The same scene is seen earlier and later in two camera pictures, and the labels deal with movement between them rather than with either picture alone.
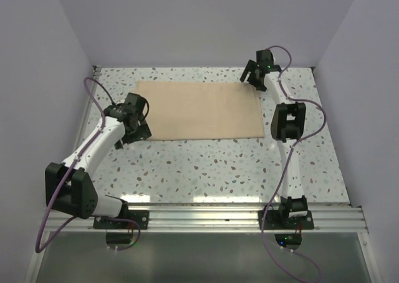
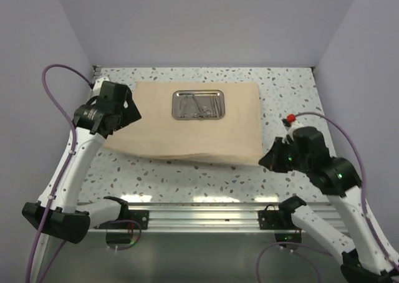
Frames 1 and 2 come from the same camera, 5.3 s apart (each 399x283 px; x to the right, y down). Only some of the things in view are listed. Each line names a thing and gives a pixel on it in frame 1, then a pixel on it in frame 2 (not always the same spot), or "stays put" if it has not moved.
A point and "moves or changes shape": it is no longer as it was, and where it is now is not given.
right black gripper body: x=257 y=82 to x=297 y=161
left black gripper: x=142 y=133 to x=131 y=113
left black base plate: x=141 y=217 stays put
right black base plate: x=273 y=221 stays put
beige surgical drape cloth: x=193 y=110 moves or changes shape
